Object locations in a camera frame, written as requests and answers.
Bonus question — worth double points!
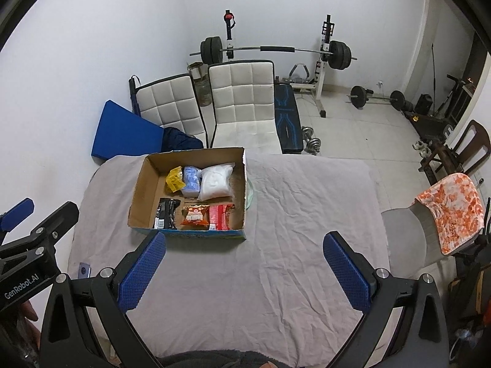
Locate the white quilted chair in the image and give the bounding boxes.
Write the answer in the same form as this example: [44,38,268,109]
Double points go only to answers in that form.
[207,59,282,154]
[136,74,208,148]

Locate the barbell with black plates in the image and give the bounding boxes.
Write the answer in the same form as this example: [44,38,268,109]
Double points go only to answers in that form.
[190,36,358,71]

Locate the person's left hand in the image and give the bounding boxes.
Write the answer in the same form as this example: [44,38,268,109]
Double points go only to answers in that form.
[19,301,40,324]

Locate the blue foam mat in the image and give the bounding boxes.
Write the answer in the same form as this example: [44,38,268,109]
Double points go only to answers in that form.
[91,100,165,162]

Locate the black blue handle bar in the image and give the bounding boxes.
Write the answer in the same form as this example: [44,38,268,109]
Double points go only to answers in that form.
[128,75,141,115]

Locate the blue white soft packet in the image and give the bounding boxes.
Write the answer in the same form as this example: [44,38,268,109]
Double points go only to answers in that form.
[181,166,203,196]

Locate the person's dark fleece clothing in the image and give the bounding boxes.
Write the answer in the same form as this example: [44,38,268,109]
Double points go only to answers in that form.
[157,350,292,368]

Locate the grey chair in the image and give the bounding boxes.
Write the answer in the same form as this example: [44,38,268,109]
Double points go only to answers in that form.
[381,197,457,277]

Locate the dark blue cloth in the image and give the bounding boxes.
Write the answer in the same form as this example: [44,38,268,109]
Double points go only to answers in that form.
[161,126,204,152]

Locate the cardboard box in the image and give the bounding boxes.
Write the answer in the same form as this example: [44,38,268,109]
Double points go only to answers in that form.
[128,146,248,240]

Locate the white squat rack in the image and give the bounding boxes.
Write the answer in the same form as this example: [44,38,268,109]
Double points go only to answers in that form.
[223,9,334,117]

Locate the black blue weight bench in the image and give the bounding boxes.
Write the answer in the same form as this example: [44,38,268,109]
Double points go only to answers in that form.
[274,84,303,155]

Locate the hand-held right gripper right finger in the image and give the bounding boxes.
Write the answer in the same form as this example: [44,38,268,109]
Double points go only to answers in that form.
[323,231,449,368]

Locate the black snack packet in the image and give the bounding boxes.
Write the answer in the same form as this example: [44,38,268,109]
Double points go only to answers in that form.
[153,197,183,231]

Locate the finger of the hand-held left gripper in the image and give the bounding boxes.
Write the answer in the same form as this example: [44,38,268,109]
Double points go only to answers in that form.
[0,198,35,231]
[29,201,80,255]

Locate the red snack packet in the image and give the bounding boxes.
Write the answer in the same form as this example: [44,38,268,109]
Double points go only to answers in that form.
[209,203,235,231]

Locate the black speaker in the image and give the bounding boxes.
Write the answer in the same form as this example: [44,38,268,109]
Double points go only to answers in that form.
[414,94,434,115]

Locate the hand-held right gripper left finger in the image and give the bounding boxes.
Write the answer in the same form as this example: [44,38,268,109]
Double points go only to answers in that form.
[39,231,167,368]

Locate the orange floral towel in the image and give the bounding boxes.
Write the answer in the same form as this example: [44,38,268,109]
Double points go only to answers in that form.
[415,173,486,255]

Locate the dark wooden chair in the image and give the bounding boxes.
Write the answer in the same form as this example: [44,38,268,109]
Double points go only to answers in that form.
[420,120,491,185]

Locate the black exercise machine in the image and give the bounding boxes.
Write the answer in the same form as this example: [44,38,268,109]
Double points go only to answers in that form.
[449,195,491,353]

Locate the grey cable row handle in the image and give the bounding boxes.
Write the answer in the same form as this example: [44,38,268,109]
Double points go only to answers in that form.
[288,64,311,84]

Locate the short barbell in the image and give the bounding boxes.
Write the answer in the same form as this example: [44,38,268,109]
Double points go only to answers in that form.
[347,85,406,109]

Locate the yellow snack packet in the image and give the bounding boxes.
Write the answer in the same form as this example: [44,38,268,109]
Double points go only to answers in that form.
[166,166,185,192]

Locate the white door frame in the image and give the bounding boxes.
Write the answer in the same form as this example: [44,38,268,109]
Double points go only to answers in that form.
[404,0,491,123]

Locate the grey tablecloth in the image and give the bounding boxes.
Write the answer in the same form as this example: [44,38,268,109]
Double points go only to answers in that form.
[69,152,390,365]

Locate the orange snack packet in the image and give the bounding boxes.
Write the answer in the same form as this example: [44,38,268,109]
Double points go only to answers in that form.
[180,204,211,231]

